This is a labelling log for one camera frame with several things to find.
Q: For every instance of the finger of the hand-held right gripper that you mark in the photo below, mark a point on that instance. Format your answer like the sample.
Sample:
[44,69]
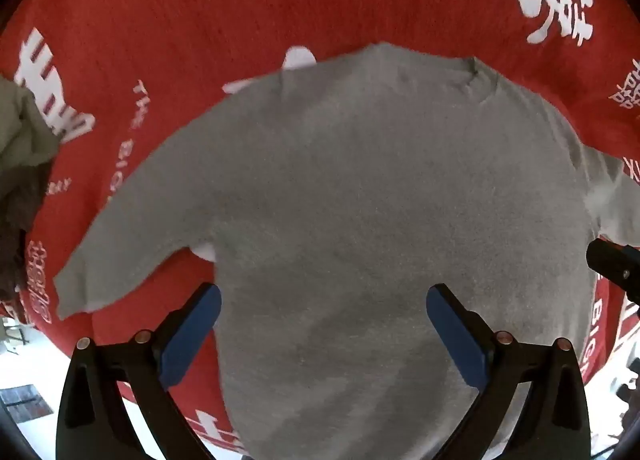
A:
[615,262]

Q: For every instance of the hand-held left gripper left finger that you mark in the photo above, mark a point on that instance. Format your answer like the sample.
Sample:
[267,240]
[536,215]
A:
[192,335]

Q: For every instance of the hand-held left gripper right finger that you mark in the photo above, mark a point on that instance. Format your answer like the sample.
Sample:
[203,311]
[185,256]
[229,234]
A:
[457,340]

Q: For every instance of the grey sweater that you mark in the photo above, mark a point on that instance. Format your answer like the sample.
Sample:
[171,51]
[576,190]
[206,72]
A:
[350,190]

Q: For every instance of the dark brown cloth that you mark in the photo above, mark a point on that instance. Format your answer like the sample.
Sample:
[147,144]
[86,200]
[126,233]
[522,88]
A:
[17,230]

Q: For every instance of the khaki cloth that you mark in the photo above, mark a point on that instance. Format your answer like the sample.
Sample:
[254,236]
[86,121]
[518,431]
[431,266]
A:
[22,130]

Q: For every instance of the red printed blanket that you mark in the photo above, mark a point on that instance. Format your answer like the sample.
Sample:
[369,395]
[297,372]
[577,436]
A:
[200,15]

